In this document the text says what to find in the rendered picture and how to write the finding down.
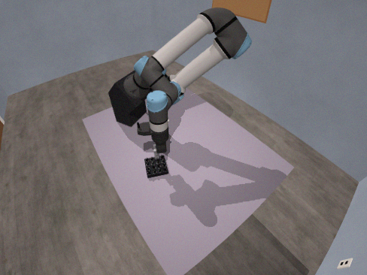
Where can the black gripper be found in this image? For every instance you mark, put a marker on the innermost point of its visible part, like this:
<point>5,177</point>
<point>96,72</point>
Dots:
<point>159,134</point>

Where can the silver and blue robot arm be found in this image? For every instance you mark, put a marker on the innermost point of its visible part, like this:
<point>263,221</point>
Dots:
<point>231,42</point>

